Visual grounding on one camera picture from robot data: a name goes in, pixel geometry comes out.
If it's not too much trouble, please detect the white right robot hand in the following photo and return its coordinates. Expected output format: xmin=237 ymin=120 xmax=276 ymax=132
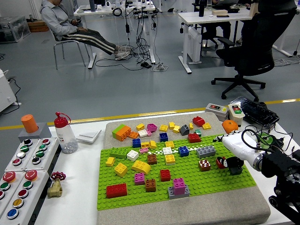
xmin=212 ymin=131 xmax=259 ymax=170

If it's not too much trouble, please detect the red square toy brick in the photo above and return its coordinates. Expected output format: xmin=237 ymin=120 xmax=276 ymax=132
xmin=187 ymin=133 xmax=202 ymax=144
xmin=159 ymin=169 xmax=171 ymax=182
xmin=216 ymin=156 xmax=227 ymax=170

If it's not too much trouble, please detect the dark grey sloped toy brick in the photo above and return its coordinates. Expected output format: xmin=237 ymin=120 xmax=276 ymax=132
xmin=228 ymin=165 xmax=243 ymax=176

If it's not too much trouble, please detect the grey long toy brick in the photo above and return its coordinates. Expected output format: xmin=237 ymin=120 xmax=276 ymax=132
xmin=196 ymin=145 xmax=217 ymax=158

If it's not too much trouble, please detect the red sloped toy brick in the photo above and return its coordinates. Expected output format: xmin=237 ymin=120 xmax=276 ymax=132
xmin=192 ymin=116 xmax=205 ymax=128

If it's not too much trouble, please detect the grey arch toy brick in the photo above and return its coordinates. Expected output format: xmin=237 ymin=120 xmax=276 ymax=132
xmin=168 ymin=184 xmax=190 ymax=200

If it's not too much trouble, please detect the yellow curved toy brick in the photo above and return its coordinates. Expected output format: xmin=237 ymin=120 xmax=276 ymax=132
xmin=131 ymin=160 xmax=151 ymax=176

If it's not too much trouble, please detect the orange long toy brick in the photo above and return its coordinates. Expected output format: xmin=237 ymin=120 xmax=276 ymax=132
xmin=115 ymin=125 xmax=132 ymax=142

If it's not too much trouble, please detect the green studded baseplate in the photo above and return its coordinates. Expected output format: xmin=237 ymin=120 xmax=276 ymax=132
xmin=97 ymin=134 xmax=256 ymax=211

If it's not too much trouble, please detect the lime long toy brick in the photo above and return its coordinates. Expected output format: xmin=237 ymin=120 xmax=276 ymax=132
xmin=109 ymin=147 xmax=128 ymax=159
xmin=112 ymin=124 xmax=127 ymax=139

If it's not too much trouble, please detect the red long toy brick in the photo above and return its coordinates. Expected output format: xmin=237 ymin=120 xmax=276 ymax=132
xmin=105 ymin=183 xmax=128 ymax=199

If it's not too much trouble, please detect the orange fruit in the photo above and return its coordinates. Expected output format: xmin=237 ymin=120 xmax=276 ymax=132
xmin=222 ymin=120 xmax=239 ymax=135

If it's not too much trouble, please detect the green tape roll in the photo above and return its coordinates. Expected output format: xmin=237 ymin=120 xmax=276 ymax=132
xmin=259 ymin=132 xmax=274 ymax=149

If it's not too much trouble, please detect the black clear plastic tray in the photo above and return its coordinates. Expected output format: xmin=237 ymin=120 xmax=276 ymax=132
xmin=228 ymin=97 xmax=280 ymax=128

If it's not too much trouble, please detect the grey-brown cushion mat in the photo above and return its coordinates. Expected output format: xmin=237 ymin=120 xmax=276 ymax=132
xmin=96 ymin=112 xmax=271 ymax=225

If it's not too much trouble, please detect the black office chair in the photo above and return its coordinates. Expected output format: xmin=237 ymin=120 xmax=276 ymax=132
xmin=210 ymin=0 xmax=298 ymax=102

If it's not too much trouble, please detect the white computer case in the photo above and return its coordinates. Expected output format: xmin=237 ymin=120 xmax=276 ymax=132
xmin=187 ymin=27 xmax=202 ymax=65

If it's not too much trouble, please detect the person behind desk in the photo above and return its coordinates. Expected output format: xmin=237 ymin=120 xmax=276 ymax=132
xmin=202 ymin=22 xmax=231 ymax=49

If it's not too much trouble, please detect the light wooden board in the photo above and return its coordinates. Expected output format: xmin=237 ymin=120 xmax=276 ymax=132
xmin=248 ymin=1 xmax=260 ymax=17

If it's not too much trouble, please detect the clear bottle red cap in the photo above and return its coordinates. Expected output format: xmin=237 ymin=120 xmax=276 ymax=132
xmin=53 ymin=112 xmax=79 ymax=155

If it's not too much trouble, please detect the brass valve red handwheel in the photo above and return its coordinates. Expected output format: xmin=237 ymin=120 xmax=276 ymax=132
xmin=47 ymin=172 xmax=67 ymax=199

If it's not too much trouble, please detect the grey block holder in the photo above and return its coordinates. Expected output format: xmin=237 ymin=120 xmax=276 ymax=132
xmin=18 ymin=122 xmax=52 ymax=143

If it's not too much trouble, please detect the grey metal chair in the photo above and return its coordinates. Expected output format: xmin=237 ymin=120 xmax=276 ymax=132
xmin=53 ymin=30 xmax=91 ymax=70

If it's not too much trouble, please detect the grey emergency-stop five-button box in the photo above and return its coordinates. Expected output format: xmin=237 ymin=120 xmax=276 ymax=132
xmin=0 ymin=170 xmax=50 ymax=225

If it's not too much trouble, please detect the orange cylinder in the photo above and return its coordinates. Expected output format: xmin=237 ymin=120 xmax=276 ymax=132
xmin=20 ymin=114 xmax=39 ymax=134

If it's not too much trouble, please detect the seated person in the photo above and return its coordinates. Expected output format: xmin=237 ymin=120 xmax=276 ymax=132
xmin=39 ymin=0 xmax=131 ymax=61

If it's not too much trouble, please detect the grey emergency-stop control box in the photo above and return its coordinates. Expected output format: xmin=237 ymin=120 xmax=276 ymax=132
xmin=0 ymin=171 xmax=26 ymax=211

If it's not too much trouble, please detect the grey four-button control box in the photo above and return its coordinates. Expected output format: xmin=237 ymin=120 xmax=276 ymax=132
xmin=4 ymin=138 xmax=41 ymax=173

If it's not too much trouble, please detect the brown wooden pallet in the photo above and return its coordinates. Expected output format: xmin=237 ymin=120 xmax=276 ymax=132
xmin=27 ymin=20 xmax=50 ymax=33

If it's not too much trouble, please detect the white cabinet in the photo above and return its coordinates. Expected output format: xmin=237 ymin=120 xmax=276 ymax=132
xmin=0 ymin=69 xmax=22 ymax=113

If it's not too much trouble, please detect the clear storage box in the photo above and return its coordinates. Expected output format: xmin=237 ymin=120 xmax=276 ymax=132
xmin=0 ymin=15 xmax=31 ymax=44

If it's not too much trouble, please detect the white start-stop switch box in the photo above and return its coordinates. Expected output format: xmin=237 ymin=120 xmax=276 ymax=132
xmin=228 ymin=104 xmax=246 ymax=127

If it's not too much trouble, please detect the black power adapter with cord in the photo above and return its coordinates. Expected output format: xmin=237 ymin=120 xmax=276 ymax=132
xmin=245 ymin=125 xmax=295 ymax=160

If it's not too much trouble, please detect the grey start-stop switch box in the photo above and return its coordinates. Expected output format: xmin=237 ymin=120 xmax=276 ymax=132
xmin=205 ymin=103 xmax=229 ymax=121

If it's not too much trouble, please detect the white desk with cables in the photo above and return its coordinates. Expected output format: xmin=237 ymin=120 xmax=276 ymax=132
xmin=74 ymin=3 xmax=157 ymax=70

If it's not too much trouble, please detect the white wall switch plate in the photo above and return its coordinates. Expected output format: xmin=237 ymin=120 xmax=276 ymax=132
xmin=76 ymin=130 xmax=102 ymax=145

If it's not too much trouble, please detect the grey key-switch control box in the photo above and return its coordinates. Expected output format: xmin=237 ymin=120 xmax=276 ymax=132
xmin=24 ymin=137 xmax=60 ymax=171

